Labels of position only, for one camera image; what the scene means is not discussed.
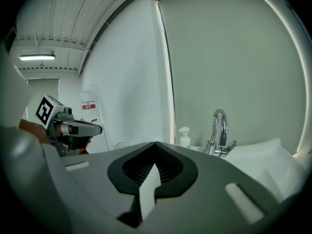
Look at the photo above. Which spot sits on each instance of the chrome faucet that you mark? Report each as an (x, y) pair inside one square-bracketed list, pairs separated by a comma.
[(220, 130)]

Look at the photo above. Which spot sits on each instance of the person's left forearm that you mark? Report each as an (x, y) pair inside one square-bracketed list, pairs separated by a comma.
[(34, 130)]

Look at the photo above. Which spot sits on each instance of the white pump soap bottle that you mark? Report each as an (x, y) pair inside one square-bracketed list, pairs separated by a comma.
[(184, 139)]

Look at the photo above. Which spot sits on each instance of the clear water bottle red label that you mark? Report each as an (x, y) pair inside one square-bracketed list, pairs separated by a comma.
[(89, 105)]

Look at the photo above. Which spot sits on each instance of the person's left hand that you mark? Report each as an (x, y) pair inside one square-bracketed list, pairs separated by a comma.
[(88, 144)]

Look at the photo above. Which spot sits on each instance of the large grey arched mirror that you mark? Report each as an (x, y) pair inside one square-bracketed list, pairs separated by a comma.
[(231, 69)]

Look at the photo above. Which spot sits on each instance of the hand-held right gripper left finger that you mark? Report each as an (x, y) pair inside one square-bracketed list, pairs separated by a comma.
[(97, 184)]

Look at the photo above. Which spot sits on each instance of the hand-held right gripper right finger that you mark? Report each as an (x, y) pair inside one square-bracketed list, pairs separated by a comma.
[(207, 199)]

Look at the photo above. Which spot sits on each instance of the fluorescent ceiling light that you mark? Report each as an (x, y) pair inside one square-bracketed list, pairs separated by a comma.
[(36, 57)]

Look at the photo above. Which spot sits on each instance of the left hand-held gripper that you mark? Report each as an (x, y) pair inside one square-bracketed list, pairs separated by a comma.
[(45, 108)]

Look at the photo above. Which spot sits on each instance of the beige ribbed cup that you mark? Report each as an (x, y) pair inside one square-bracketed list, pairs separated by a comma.
[(122, 146)]

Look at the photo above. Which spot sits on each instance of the white sink vanity cabinet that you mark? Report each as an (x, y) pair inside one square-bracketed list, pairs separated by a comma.
[(268, 160)]

